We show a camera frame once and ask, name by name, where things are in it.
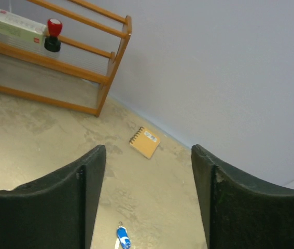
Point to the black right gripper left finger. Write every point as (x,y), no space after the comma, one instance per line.
(57,210)

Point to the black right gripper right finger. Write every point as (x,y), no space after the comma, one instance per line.
(239,210)

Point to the blue capped key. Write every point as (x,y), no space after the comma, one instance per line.
(122,241)

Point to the tan spiral notebook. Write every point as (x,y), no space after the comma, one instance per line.
(145,142)

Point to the wooden shelf rack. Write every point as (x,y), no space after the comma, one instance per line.
(79,76)

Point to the red black stamp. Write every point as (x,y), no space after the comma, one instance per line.
(52,42)

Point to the white cardboard box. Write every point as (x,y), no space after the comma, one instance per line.
(20,27)

